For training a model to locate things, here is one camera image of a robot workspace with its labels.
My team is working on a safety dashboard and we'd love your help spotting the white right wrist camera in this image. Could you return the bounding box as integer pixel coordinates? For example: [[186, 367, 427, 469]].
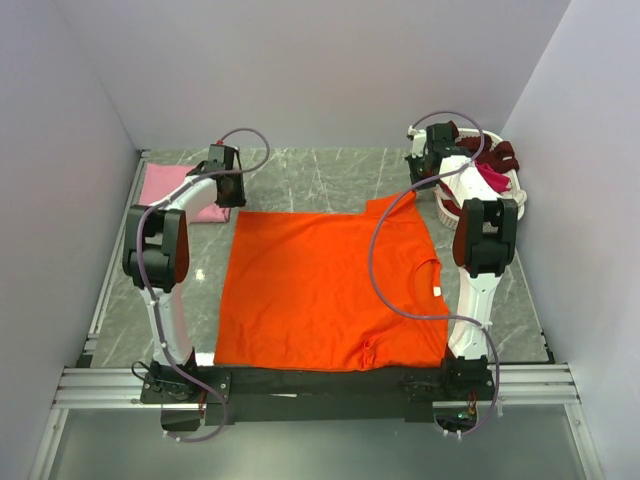
[[407, 125, 427, 158]]

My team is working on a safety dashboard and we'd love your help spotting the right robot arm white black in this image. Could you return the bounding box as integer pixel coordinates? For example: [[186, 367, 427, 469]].
[[406, 122, 519, 399]]

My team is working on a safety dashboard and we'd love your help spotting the folded pink t shirt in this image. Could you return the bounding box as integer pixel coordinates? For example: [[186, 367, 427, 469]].
[[138, 163, 231, 223]]

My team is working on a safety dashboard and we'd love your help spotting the white laundry basket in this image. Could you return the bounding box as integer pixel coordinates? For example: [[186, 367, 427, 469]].
[[434, 128, 519, 230]]

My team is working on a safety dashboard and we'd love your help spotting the dark red t shirt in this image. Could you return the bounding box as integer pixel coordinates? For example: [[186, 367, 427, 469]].
[[448, 121, 520, 174]]

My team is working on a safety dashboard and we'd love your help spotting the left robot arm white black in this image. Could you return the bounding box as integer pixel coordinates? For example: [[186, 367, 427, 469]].
[[122, 141, 246, 402]]

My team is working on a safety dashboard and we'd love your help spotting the magenta t shirt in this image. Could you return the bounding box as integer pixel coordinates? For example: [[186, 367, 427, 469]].
[[476, 162, 511, 194]]

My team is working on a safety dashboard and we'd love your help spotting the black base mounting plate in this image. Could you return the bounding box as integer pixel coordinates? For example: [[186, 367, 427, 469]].
[[140, 359, 495, 431]]

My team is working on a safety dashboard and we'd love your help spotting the aluminium frame rail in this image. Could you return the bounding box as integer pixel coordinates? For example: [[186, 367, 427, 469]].
[[52, 364, 580, 410]]

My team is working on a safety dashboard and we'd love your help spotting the orange t shirt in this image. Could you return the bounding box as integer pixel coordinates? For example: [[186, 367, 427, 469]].
[[215, 194, 448, 372]]

